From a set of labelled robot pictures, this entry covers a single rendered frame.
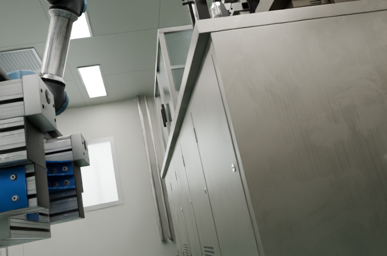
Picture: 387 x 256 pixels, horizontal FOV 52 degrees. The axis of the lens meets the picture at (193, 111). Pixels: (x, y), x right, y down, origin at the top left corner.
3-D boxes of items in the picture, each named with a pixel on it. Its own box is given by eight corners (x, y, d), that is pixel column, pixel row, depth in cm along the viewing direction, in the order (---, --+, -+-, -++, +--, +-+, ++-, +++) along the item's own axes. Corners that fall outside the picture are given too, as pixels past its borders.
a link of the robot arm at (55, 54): (16, 110, 147) (45, -25, 156) (44, 117, 160) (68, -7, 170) (42, 111, 142) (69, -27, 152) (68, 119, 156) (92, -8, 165)
